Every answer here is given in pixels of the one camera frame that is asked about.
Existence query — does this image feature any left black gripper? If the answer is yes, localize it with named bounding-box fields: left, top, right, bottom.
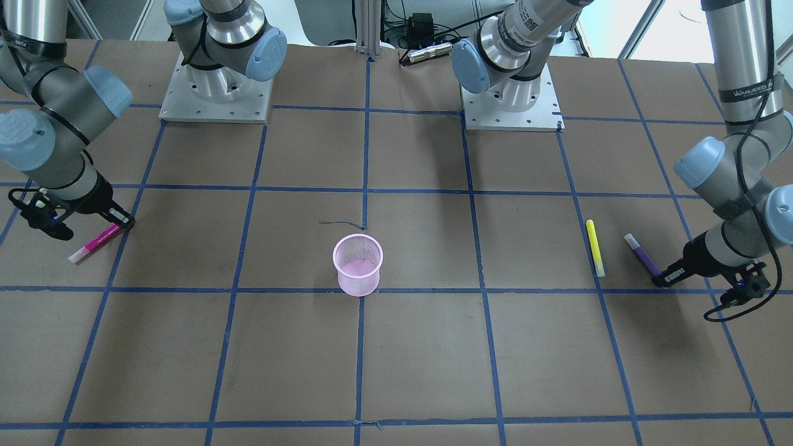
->
left=652, top=238, right=738, bottom=288

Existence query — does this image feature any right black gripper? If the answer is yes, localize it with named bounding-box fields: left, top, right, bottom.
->
left=73, top=176, right=136, bottom=232

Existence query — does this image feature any pink pen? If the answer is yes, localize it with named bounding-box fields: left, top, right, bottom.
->
left=68, top=225, right=123, bottom=265

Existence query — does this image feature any purple pen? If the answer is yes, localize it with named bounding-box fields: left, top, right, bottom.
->
left=623, top=232, right=662, bottom=278

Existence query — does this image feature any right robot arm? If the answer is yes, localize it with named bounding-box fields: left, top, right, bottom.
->
left=1, top=1, right=135, bottom=240

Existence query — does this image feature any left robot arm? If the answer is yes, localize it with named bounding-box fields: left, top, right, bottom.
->
left=652, top=1, right=791, bottom=287

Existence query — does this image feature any pink mesh cup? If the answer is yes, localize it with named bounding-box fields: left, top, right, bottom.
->
left=331, top=234, right=384, bottom=297

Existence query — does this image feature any yellow pen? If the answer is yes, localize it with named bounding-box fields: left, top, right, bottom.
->
left=584, top=219, right=606, bottom=278

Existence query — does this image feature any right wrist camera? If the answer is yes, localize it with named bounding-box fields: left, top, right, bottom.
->
left=7, top=188, right=74, bottom=241

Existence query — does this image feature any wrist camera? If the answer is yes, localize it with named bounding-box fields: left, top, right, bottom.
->
left=720, top=261, right=770, bottom=308
left=7, top=188, right=74, bottom=241

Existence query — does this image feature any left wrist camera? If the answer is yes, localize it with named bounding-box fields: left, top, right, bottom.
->
left=720, top=261, right=770, bottom=308

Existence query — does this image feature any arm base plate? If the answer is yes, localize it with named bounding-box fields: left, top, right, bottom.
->
left=159, top=55, right=274, bottom=125
left=460, top=64, right=566, bottom=132

